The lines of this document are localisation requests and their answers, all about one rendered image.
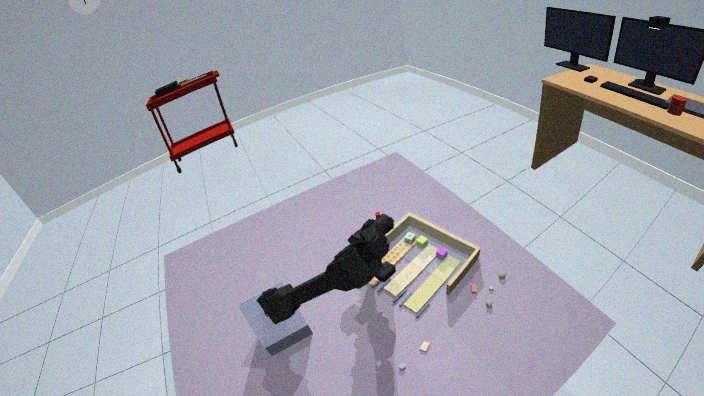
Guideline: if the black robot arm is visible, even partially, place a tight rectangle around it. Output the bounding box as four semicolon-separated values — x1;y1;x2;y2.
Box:
256;214;394;324

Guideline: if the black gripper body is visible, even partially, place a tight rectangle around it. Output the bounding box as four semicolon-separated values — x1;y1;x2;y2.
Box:
352;247;396;283

